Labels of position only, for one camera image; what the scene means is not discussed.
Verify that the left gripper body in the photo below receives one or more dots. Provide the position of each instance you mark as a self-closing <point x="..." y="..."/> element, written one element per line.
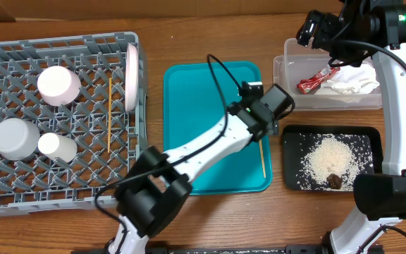
<point x="272" y="122"/>

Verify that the small white bowl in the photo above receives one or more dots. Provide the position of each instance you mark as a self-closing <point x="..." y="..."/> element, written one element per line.
<point x="58" y="86"/>

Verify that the white cup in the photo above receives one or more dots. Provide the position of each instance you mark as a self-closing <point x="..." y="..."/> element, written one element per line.
<point x="56" y="146"/>

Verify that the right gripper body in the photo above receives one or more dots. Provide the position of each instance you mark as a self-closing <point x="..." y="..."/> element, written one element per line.
<point x="316" y="29"/>

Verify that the grey saucer bowl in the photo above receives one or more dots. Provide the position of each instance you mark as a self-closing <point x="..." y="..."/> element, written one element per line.
<point x="18" y="138"/>

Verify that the white rice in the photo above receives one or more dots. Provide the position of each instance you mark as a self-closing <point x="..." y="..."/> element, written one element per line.
<point x="345" y="155"/>

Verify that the grey plastic dish rack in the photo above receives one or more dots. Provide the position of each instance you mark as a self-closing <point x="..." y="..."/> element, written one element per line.
<point x="37" y="183"/>

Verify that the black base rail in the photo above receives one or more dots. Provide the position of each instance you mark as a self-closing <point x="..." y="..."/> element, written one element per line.
<point x="295" y="249"/>

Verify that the white napkin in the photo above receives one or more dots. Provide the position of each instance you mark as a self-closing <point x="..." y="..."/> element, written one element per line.
<point x="351" y="81"/>

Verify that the teal serving tray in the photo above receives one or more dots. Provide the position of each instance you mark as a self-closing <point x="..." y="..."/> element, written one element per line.
<point x="192" y="106"/>

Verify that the large white plate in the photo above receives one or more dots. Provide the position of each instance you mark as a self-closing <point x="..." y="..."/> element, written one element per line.
<point x="131" y="77"/>

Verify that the brown food scrap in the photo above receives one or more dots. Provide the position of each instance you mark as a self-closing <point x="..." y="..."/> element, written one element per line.
<point x="334" y="181"/>

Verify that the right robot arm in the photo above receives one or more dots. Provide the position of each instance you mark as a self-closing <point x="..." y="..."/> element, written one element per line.
<point x="375" y="30"/>

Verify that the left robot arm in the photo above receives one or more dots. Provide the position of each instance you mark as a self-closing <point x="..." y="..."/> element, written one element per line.
<point x="159" y="183"/>

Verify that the red snack wrapper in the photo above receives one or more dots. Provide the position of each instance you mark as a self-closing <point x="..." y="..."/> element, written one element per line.
<point x="305" y="86"/>

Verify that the black tray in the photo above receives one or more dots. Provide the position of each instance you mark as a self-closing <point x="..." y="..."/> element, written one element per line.
<point x="291" y="154"/>

